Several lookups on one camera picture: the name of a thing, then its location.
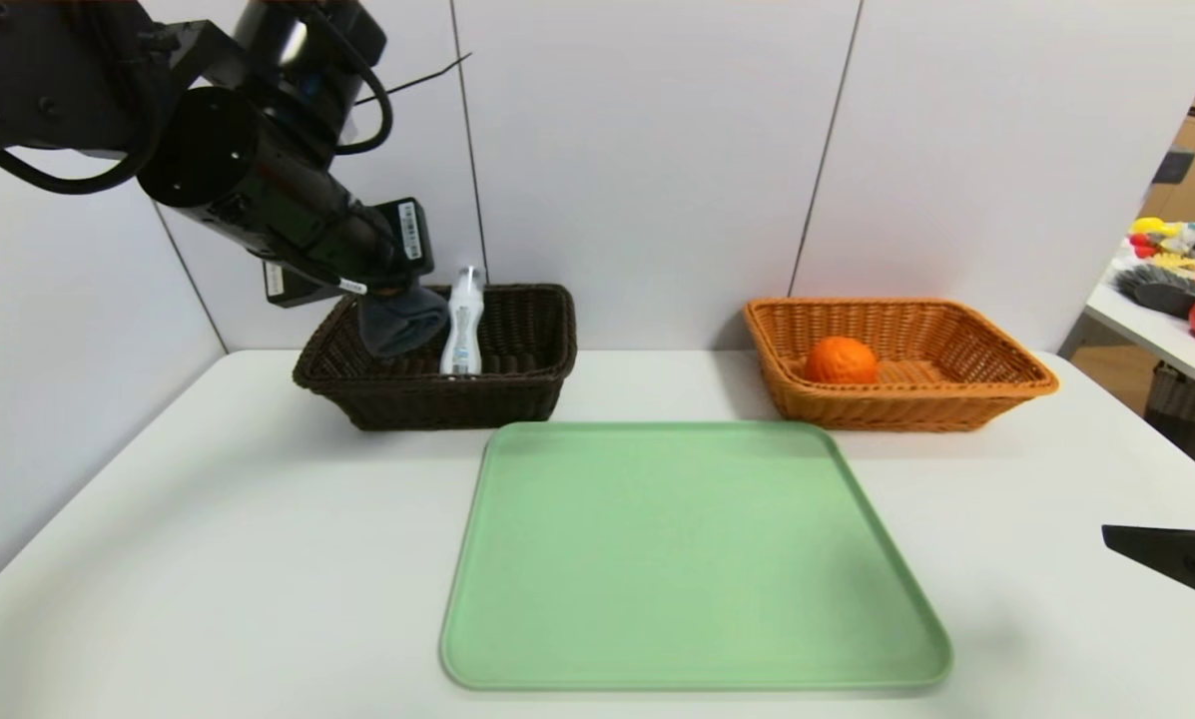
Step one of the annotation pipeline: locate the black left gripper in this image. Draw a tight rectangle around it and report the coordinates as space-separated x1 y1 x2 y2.
262 197 435 310

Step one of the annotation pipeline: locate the dark grey towel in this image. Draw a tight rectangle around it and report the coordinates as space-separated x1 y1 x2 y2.
357 285 450 359

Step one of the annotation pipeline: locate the white plastic bottle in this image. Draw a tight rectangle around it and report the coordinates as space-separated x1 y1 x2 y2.
440 266 486 377

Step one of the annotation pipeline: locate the orange fruit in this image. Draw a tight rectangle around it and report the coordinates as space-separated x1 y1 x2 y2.
804 337 879 385

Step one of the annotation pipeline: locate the dark brown wicker basket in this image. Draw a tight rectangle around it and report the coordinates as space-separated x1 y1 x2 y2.
293 284 578 432

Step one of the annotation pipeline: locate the orange wicker basket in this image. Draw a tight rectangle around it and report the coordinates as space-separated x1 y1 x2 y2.
742 297 1060 432

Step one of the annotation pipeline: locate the light green plastic tray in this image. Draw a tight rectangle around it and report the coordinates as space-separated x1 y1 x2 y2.
440 420 954 692

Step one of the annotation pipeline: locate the grey bristle brush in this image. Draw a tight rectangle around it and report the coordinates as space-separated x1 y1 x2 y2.
1114 264 1195 319

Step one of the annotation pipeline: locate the white side table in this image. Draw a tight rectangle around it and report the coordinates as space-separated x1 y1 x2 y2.
1082 224 1195 392

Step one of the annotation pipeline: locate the black cable with white label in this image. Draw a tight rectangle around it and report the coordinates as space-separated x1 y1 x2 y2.
258 235 370 297

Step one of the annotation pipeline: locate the black left camera cable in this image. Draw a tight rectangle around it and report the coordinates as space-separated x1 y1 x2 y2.
332 55 394 157

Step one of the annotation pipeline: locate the thin black cable tie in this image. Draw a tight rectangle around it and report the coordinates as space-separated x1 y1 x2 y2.
357 52 473 106

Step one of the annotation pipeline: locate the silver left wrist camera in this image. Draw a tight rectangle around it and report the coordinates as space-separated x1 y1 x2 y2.
258 0 358 101

